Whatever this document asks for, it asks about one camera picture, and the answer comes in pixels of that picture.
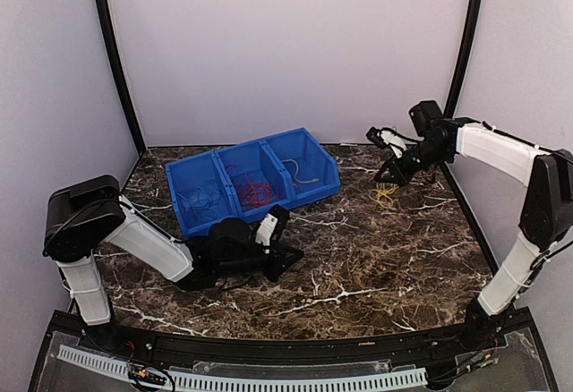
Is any white slotted cable duct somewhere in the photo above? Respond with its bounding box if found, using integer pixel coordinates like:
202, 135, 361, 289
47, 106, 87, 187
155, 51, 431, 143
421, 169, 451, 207
56, 345, 429, 391

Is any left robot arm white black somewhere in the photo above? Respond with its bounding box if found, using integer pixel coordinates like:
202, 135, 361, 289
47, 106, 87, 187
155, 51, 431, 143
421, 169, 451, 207
42, 175, 304, 353

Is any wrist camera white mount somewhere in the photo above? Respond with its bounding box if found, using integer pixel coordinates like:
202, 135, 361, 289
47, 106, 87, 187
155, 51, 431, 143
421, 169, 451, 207
366, 127, 406, 158
255, 205, 290, 255

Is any blue three-compartment plastic bin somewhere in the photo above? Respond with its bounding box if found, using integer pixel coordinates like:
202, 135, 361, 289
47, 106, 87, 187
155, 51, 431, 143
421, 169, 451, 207
166, 128, 341, 240

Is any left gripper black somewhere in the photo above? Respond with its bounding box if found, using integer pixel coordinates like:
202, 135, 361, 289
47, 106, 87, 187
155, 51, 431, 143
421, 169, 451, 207
216, 239, 304, 283

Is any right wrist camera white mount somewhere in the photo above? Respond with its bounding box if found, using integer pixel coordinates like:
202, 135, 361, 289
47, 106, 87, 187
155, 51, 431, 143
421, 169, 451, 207
366, 127, 406, 158

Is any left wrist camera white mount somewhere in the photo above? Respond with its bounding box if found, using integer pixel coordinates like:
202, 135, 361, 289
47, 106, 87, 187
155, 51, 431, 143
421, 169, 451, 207
255, 205, 290, 255

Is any left black frame post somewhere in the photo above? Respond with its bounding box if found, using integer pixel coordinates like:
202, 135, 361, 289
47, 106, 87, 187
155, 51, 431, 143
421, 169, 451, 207
95, 0, 147, 156

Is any blue cable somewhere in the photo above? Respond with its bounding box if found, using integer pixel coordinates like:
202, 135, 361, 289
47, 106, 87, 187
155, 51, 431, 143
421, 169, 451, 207
176, 179, 225, 226

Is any yellow cable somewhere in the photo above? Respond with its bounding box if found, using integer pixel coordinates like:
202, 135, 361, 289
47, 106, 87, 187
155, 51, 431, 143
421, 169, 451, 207
369, 183, 399, 209
284, 158, 320, 186

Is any right black frame post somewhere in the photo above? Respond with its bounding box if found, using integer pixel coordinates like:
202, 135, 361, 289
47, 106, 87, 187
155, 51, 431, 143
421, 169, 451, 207
444, 0, 482, 118

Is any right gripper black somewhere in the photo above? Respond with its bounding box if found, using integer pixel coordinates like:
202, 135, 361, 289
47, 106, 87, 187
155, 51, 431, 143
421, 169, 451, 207
375, 138, 452, 186

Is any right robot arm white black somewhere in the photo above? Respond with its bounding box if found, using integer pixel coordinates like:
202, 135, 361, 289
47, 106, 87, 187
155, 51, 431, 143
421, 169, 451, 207
366, 100, 572, 351

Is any black curved front rail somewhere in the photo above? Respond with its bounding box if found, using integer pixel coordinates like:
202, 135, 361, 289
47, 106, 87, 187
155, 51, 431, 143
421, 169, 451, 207
48, 309, 534, 369

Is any black frame post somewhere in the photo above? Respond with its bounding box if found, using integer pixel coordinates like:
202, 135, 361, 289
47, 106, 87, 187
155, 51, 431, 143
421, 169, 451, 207
95, 0, 147, 156
444, 0, 482, 118

